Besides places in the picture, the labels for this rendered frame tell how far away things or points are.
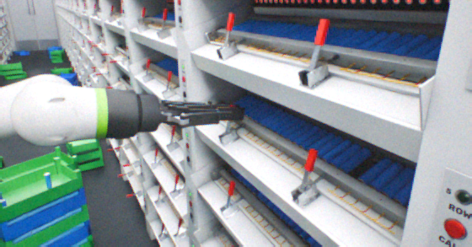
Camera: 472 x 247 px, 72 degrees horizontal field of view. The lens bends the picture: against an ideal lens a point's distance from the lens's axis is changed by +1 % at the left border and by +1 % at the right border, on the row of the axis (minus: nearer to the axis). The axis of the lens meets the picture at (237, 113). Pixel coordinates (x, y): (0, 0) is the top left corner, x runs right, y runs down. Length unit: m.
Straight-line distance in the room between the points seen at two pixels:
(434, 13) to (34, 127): 0.61
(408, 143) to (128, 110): 0.44
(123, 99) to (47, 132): 0.13
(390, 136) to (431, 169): 0.05
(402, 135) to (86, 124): 0.47
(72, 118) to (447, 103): 0.51
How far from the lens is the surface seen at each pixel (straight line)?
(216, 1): 0.86
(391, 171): 0.56
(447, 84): 0.34
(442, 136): 0.36
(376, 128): 0.40
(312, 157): 0.53
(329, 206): 0.55
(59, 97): 0.59
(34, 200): 1.47
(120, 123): 0.61
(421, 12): 0.55
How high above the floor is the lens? 1.22
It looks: 19 degrees down
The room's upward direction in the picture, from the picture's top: straight up
